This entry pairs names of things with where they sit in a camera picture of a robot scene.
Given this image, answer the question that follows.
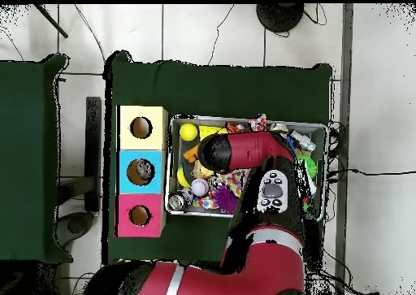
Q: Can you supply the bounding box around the purple spiky ball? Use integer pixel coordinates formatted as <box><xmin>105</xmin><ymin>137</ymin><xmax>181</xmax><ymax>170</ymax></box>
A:
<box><xmin>210</xmin><ymin>184</ymin><xmax>239</xmax><ymax>214</ymax></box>

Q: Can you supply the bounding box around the grey floor cable cover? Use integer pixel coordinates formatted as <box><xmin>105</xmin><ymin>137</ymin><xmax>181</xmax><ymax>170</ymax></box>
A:
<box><xmin>334</xmin><ymin>3</ymin><xmax>354</xmax><ymax>286</ymax></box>

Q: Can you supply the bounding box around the wooden three-hole box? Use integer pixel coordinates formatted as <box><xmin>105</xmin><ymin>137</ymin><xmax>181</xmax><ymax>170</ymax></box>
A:
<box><xmin>115</xmin><ymin>105</ymin><xmax>170</xmax><ymax>238</ymax></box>

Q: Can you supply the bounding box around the polka dot cloth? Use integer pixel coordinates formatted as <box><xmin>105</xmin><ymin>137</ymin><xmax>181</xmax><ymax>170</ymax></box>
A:
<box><xmin>217</xmin><ymin>169</ymin><xmax>251</xmax><ymax>197</ymax></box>
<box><xmin>248</xmin><ymin>113</ymin><xmax>268</xmax><ymax>132</ymax></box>

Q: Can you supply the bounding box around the yellow ball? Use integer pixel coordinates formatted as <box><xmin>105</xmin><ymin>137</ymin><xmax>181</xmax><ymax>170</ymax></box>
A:
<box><xmin>179</xmin><ymin>123</ymin><xmax>198</xmax><ymax>142</ymax></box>

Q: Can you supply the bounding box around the white baseball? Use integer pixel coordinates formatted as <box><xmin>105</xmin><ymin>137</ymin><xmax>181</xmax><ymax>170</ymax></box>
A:
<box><xmin>190</xmin><ymin>178</ymin><xmax>210</xmax><ymax>197</ymax></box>

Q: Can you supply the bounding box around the grey oval floor object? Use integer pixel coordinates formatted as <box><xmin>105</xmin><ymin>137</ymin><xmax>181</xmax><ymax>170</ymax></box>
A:
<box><xmin>53</xmin><ymin>210</ymin><xmax>96</xmax><ymax>248</ymax></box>

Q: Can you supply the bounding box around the dark green table cloth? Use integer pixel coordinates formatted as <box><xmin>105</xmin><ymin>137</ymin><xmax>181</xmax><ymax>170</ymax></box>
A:
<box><xmin>102</xmin><ymin>50</ymin><xmax>334</xmax><ymax>266</ymax></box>
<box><xmin>0</xmin><ymin>53</ymin><xmax>73</xmax><ymax>264</ymax></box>

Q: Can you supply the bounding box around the thin black cable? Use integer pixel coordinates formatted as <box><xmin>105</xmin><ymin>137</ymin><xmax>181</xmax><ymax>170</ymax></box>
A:
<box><xmin>73</xmin><ymin>3</ymin><xmax>106</xmax><ymax>63</ymax></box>
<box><xmin>207</xmin><ymin>3</ymin><xmax>236</xmax><ymax>67</ymax></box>

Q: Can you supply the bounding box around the yellow toy banana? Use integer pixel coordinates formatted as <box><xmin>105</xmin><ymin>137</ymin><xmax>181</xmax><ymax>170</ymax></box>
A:
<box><xmin>176</xmin><ymin>164</ymin><xmax>192</xmax><ymax>189</ymax></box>

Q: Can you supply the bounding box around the black tripod leg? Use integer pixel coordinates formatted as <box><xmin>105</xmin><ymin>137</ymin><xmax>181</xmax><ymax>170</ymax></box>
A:
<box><xmin>33</xmin><ymin>3</ymin><xmax>70</xmax><ymax>39</ymax></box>

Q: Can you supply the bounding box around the black upright stand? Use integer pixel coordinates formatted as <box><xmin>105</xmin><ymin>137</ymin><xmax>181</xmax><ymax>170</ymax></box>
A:
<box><xmin>58</xmin><ymin>96</ymin><xmax>102</xmax><ymax>213</ymax></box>

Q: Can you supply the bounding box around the black power cable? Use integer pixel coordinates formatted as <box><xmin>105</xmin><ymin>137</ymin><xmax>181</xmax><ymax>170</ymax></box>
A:
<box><xmin>326</xmin><ymin>167</ymin><xmax>416</xmax><ymax>179</ymax></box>

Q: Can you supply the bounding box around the black round stand base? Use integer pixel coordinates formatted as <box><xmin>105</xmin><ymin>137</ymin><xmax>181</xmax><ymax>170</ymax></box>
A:
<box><xmin>255</xmin><ymin>3</ymin><xmax>306</xmax><ymax>33</ymax></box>

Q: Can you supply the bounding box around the silver wire mesh bin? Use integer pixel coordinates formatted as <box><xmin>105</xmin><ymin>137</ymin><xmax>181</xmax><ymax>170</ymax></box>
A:
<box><xmin>164</xmin><ymin>114</ymin><xmax>329</xmax><ymax>223</ymax></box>

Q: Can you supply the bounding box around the yellow plush toy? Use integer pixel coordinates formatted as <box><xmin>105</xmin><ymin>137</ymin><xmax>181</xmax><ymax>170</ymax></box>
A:
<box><xmin>191</xmin><ymin>160</ymin><xmax>214</xmax><ymax>180</ymax></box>

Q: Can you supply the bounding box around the green spiky ball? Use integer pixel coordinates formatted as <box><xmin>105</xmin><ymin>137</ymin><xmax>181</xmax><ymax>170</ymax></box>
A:
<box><xmin>297</xmin><ymin>154</ymin><xmax>317</xmax><ymax>179</ymax></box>

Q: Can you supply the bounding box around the orange block toy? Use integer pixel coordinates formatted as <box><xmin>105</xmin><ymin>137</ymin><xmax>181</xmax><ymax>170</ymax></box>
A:
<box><xmin>182</xmin><ymin>145</ymin><xmax>200</xmax><ymax>163</ymax></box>

